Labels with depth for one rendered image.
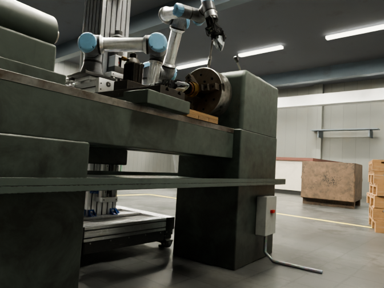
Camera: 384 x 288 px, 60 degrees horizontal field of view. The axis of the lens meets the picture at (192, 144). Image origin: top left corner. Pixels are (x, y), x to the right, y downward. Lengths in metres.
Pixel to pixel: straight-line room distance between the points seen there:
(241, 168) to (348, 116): 10.08
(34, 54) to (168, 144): 0.69
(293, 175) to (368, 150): 3.17
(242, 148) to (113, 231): 0.96
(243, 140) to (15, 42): 1.38
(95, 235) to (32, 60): 1.19
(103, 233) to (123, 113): 0.99
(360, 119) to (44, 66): 11.16
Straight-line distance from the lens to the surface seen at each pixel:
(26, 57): 1.28
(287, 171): 9.52
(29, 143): 1.11
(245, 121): 2.15
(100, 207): 2.52
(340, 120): 12.10
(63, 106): 1.21
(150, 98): 1.40
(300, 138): 12.48
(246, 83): 2.18
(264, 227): 2.33
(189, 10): 2.20
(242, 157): 2.11
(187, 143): 1.70
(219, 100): 2.03
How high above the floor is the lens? 0.62
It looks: 4 degrees up
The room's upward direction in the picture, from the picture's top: 3 degrees clockwise
